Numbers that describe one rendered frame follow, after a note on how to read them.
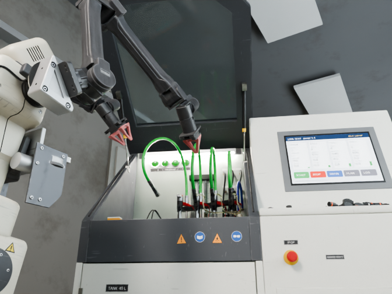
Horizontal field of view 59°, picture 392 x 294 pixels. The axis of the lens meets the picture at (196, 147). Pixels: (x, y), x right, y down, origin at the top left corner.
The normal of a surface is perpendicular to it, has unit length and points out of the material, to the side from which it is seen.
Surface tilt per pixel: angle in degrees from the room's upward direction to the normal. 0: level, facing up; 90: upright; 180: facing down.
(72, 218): 90
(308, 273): 90
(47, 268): 90
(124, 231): 90
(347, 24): 180
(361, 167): 76
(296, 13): 180
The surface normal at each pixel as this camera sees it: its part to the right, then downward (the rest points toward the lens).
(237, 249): -0.13, -0.39
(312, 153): -0.13, -0.59
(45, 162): 0.87, -0.19
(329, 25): 0.00, 0.92
